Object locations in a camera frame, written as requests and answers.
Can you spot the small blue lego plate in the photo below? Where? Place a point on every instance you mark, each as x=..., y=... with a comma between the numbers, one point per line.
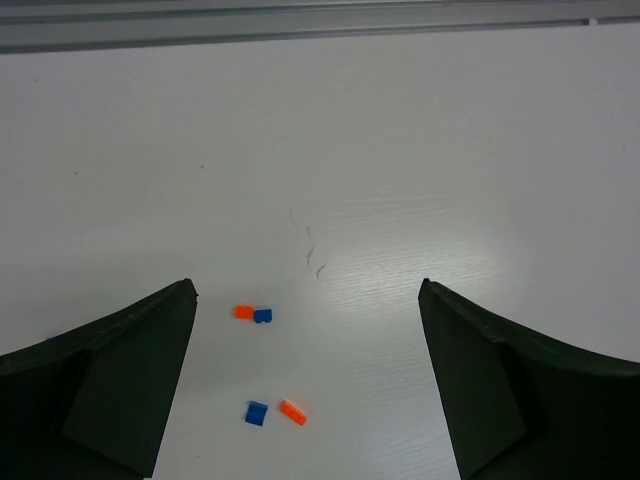
x=263, y=315

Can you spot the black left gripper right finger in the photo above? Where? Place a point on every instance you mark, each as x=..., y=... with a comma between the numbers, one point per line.
x=521, y=405

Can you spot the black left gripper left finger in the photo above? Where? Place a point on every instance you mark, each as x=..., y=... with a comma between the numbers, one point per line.
x=93, y=403

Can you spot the small orange lego piece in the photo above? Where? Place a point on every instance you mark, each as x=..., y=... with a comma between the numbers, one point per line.
x=244, y=312

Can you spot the small orange lego plate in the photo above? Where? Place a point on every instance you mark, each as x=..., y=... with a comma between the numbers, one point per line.
x=292, y=412

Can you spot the small blue lego brick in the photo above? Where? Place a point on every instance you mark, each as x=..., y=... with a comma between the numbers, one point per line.
x=256, y=413

